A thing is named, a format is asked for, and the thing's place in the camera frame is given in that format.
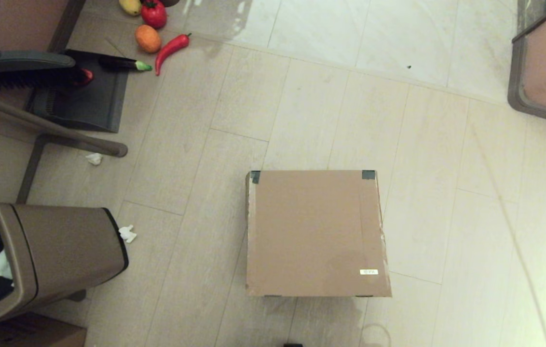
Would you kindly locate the brown cardboard shoe box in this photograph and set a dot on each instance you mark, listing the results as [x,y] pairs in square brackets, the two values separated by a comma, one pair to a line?
[316,231]

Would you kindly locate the crumpled white paper ball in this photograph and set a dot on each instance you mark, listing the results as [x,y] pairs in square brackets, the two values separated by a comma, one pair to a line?
[94,158]
[127,233]

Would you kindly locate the red toy chili pepper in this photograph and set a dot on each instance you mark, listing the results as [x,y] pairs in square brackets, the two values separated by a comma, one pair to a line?
[169,48]

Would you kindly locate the orange toy fruit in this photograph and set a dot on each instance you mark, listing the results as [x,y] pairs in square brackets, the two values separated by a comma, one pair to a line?
[148,38]

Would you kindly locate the purple toy eggplant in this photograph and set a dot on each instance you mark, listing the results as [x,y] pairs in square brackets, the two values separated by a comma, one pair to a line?
[118,62]

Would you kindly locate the dark grey dustpan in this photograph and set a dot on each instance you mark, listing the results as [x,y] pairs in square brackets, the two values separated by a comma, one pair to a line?
[89,106]

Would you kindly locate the red toy bell pepper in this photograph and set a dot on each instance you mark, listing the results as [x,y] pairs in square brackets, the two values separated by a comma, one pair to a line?
[154,13]

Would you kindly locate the small red toy vegetable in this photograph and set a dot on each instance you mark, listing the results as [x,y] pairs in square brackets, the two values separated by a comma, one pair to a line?
[86,77]

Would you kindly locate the brown plastic trash bin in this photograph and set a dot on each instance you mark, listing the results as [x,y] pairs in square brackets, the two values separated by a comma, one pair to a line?
[70,250]

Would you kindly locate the yellow toy fruit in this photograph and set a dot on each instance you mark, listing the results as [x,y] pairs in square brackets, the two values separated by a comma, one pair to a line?
[130,6]

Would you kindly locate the dark grey broom brush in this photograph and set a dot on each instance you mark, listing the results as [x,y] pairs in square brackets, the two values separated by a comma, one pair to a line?
[22,65]

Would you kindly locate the white tissue in bin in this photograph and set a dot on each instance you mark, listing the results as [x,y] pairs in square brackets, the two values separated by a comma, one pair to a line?
[2,265]

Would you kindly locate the brown metal chair frame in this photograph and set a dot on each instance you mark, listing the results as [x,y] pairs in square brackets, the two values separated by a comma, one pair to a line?
[61,129]

